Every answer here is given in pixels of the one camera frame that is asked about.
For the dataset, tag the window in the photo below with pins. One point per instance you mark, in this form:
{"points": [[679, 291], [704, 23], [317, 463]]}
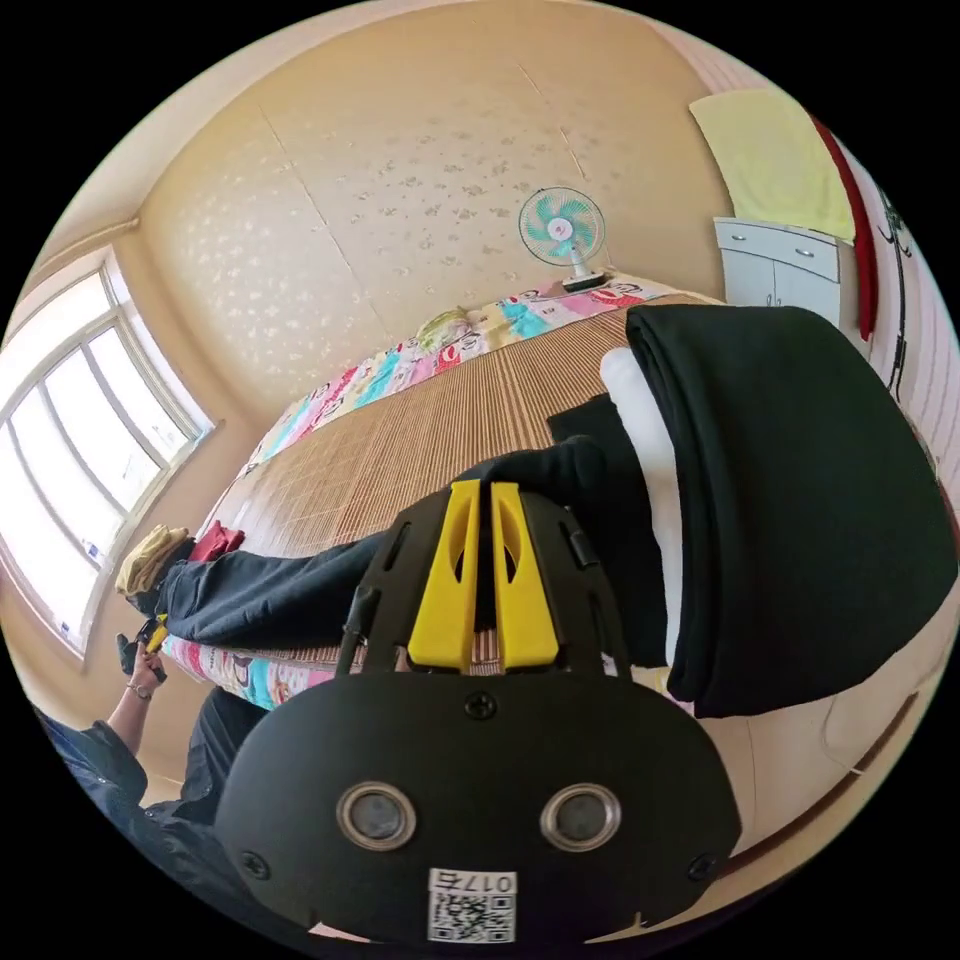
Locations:
{"points": [[67, 465]]}

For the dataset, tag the person's left forearm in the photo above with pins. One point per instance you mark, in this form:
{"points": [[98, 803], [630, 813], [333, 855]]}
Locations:
{"points": [[131, 712]]}

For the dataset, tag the red hanging cloth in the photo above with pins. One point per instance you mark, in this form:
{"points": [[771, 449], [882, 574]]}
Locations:
{"points": [[862, 247]]}

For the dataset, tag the pale green cloth bundle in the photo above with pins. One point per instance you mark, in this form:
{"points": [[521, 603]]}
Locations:
{"points": [[446, 328]]}

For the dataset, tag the person's left hand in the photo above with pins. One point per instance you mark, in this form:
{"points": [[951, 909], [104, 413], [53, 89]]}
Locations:
{"points": [[144, 667]]}

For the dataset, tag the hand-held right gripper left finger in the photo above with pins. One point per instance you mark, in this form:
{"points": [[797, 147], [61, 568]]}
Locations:
{"points": [[444, 600]]}

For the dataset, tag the black long pants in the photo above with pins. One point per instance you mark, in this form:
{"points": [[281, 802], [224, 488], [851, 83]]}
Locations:
{"points": [[285, 592]]}

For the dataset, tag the white cupboard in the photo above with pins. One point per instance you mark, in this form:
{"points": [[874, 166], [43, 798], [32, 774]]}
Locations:
{"points": [[787, 274]]}

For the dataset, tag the teal and white fan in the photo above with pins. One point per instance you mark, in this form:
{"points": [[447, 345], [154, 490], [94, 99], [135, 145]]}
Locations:
{"points": [[561, 223]]}

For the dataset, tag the pile of yellow and red clothes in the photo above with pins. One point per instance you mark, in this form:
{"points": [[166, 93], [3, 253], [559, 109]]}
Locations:
{"points": [[154, 559]]}

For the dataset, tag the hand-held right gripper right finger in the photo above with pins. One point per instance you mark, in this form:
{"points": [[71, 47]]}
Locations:
{"points": [[525, 607]]}

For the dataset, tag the pale yellow towel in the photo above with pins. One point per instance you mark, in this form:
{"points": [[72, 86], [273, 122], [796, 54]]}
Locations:
{"points": [[780, 161]]}

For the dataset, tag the bed with woven mat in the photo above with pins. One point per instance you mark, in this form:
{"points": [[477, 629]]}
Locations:
{"points": [[412, 450]]}

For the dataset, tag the pile of black and white clothes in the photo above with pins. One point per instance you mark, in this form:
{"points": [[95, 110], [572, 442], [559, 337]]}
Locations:
{"points": [[787, 487]]}

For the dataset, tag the person's body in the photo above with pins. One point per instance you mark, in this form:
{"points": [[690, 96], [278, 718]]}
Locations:
{"points": [[172, 817]]}

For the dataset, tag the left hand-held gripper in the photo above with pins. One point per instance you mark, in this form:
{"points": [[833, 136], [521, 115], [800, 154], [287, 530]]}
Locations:
{"points": [[131, 645]]}

